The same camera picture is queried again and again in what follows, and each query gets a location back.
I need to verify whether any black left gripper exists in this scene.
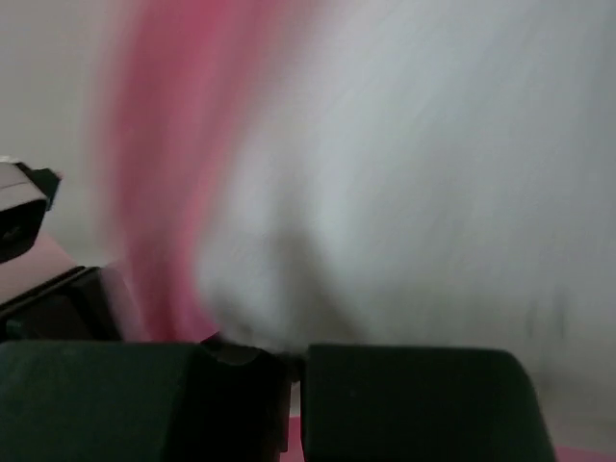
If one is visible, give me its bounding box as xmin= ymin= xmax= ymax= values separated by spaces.
xmin=1 ymin=266 xmax=120 ymax=342

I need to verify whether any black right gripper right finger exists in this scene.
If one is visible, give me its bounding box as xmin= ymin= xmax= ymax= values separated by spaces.
xmin=301 ymin=345 xmax=555 ymax=462

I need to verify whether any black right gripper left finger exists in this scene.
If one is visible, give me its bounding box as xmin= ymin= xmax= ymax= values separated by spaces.
xmin=1 ymin=340 xmax=290 ymax=461

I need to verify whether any white pillow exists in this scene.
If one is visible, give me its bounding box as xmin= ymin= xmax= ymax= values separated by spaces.
xmin=195 ymin=1 xmax=615 ymax=453

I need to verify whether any pink satin pillowcase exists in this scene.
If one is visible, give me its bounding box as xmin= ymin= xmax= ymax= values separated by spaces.
xmin=100 ymin=0 xmax=338 ymax=344

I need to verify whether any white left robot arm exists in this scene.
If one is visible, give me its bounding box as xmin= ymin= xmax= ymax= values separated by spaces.
xmin=1 ymin=159 xmax=121 ymax=342

